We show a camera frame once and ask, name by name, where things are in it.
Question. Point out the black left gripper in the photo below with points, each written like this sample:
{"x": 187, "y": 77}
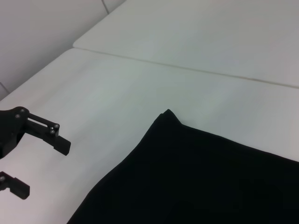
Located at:
{"x": 10, "y": 130}

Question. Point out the black t-shirt with beige print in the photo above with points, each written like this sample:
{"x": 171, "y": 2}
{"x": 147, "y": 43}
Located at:
{"x": 198, "y": 175}

